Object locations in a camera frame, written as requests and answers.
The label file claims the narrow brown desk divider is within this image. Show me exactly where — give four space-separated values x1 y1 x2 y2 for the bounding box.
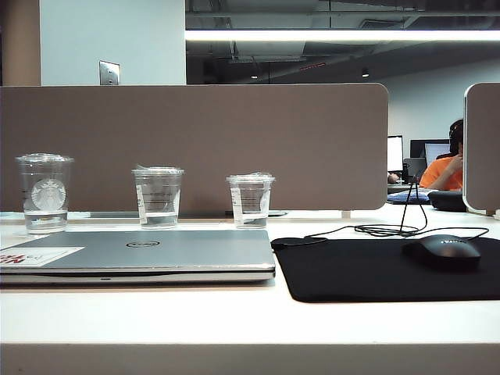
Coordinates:
462 82 500 216

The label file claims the clear cup with Starbucks logo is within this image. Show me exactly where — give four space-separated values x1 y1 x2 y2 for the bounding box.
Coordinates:
14 153 76 236

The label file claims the silver Dell laptop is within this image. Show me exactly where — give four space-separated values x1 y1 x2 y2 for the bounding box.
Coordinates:
0 229 277 285

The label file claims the wide brown desk divider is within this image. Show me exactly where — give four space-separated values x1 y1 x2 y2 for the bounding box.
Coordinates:
0 82 389 215

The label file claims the metal wall switch plate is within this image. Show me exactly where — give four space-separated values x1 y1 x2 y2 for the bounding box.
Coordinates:
98 59 121 86

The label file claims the blue keyboard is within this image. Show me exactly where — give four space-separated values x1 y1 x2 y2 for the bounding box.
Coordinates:
387 189 433 205

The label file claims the black computer mouse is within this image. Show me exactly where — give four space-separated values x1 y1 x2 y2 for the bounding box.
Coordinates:
402 234 482 270

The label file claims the black framed computer monitor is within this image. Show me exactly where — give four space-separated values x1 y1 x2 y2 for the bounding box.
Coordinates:
409 138 452 169

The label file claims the white lit computer monitor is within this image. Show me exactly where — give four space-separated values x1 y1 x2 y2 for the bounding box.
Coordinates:
387 134 404 173

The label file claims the black mouse pad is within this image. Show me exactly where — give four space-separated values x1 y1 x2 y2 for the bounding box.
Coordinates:
270 235 500 303

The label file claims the black pouch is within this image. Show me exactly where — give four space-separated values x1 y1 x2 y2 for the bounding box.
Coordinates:
427 189 468 213

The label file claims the person in orange shirt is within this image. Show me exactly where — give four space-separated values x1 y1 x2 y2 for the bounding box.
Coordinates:
418 118 465 192

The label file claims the small clear plastic cup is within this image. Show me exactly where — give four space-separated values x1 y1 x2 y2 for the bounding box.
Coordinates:
225 170 276 230

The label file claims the long ceiling light strip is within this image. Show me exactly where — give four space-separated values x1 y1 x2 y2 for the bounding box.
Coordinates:
184 29 500 42

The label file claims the medium clear plastic cup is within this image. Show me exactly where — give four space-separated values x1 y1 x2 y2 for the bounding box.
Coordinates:
130 165 186 230

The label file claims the black mouse cable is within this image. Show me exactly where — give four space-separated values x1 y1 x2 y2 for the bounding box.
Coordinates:
303 176 491 241

